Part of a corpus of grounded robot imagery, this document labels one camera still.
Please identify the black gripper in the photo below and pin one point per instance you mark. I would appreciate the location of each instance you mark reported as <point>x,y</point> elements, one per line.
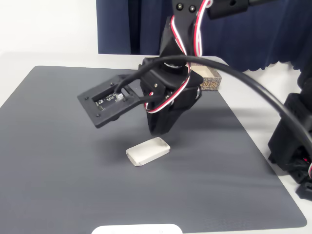
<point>163,122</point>

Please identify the white eraser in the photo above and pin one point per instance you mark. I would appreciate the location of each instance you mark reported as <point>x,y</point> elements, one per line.
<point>147,151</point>

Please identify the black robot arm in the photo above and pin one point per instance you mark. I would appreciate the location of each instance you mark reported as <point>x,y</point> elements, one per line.
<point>186,22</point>

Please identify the bark-print cardboard box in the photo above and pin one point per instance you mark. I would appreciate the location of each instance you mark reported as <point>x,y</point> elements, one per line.
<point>210,83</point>

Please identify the grey table mat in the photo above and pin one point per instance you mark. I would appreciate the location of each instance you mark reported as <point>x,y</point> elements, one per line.
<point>85,170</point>

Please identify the white rounded object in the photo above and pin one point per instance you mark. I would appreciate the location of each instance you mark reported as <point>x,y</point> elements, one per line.
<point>136,229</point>

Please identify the dark blue curtain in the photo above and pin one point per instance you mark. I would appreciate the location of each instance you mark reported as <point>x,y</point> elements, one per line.
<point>243,36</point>

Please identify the black wrist camera plate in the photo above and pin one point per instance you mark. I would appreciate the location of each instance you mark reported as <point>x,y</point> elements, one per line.
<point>107,113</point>

